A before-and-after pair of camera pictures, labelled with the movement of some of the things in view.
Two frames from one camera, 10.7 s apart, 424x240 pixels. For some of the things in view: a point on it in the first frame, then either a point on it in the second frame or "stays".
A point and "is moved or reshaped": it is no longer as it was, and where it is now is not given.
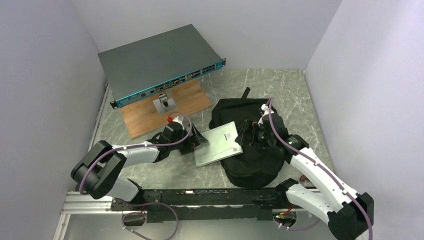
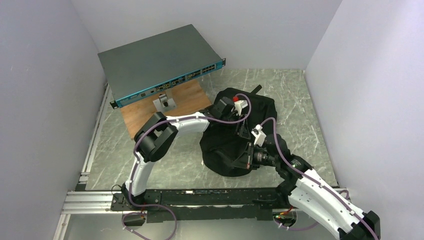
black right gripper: [254, 142] to [250, 163]
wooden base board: [141, 116] stays
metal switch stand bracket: [163, 104] stays
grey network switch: [141, 68] stays
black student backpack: [257, 166] is moved or reshaped
